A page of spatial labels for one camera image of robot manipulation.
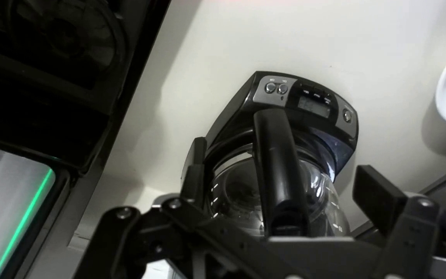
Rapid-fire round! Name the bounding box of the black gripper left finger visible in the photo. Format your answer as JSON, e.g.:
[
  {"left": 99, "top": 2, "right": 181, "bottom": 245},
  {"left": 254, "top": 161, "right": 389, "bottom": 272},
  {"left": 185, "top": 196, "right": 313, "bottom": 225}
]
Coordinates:
[{"left": 180, "top": 163, "right": 205, "bottom": 206}]

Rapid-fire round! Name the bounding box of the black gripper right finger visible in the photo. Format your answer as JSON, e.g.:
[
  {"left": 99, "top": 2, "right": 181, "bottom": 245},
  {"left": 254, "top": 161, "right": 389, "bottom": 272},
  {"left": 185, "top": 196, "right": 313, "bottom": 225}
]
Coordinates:
[{"left": 353, "top": 165, "right": 409, "bottom": 241}]

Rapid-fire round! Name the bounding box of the glass coffee pot black handle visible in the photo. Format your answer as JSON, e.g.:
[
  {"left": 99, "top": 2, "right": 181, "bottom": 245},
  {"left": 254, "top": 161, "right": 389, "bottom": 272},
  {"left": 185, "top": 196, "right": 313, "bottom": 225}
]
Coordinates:
[{"left": 205, "top": 107, "right": 352, "bottom": 239}]

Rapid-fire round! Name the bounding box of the black coffee maker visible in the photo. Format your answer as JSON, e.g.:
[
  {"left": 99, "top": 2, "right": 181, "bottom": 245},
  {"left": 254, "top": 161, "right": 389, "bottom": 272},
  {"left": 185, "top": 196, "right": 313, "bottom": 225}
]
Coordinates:
[{"left": 181, "top": 70, "right": 360, "bottom": 208}]

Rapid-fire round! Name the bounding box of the stainless steel gas stove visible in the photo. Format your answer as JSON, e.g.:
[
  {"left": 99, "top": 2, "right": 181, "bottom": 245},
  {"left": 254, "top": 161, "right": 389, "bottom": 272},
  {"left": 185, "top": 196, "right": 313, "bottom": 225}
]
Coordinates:
[{"left": 0, "top": 0, "right": 174, "bottom": 279}]

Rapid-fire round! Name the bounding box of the black cast iron stove grate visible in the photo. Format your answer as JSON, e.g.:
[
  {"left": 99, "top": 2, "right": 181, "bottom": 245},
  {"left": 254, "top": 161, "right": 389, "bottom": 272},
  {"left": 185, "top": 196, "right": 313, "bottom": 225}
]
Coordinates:
[{"left": 0, "top": 0, "right": 132, "bottom": 118}]

